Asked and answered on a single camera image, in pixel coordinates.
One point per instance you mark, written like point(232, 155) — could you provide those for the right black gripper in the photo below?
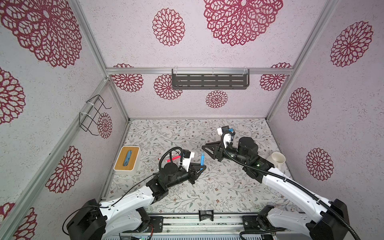
point(219, 152)

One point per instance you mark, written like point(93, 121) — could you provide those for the blue highlighter pen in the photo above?
point(202, 159)

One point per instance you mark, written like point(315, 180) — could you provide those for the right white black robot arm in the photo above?
point(333, 226)

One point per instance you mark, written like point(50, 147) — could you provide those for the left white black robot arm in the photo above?
point(97, 221)

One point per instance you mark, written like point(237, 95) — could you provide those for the wooden lid tissue box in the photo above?
point(128, 160)

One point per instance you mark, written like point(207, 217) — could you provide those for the white ceramic mug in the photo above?
point(277, 159)

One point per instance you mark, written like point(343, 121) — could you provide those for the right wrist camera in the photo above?
point(226, 133)

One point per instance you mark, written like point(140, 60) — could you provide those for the small black clip bracket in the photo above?
point(206, 215)

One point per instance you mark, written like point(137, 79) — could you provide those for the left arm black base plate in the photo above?
point(154, 225)

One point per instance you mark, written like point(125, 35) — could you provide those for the dark grey wall shelf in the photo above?
point(213, 81)

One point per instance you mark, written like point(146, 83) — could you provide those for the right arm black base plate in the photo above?
point(254, 223)

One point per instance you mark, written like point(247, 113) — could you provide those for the black wire wall rack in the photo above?
point(96, 121)

